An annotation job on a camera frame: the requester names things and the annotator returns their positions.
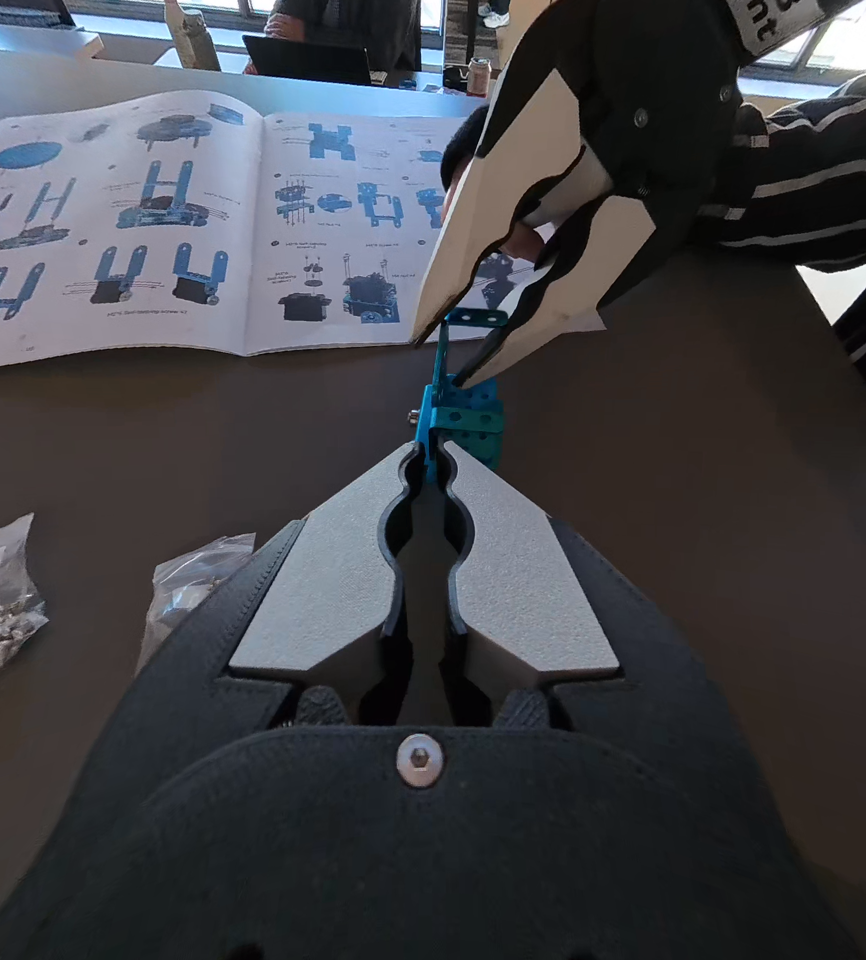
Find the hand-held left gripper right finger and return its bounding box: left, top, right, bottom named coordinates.
left=439, top=439, right=621, bottom=719

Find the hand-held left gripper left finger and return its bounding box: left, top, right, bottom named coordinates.
left=227, top=441, right=425, bottom=725

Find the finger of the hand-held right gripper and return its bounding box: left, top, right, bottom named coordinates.
left=409, top=67, right=615, bottom=348
left=463, top=195, right=659, bottom=385

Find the blue slim metal bracket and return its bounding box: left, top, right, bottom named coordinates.
left=435, top=306, right=510, bottom=391

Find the blue perforated U-shaped metal bracket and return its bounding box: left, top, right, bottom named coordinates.
left=412, top=381, right=509, bottom=475

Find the person's right forearm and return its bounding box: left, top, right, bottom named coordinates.
left=691, top=67, right=866, bottom=273

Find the person's right hand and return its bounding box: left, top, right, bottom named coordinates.
left=499, top=217, right=555, bottom=264

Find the black laptop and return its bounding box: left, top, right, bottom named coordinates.
left=241, top=33, right=372, bottom=87

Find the open assembly instruction manual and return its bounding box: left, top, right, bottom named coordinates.
left=0, top=90, right=546, bottom=375

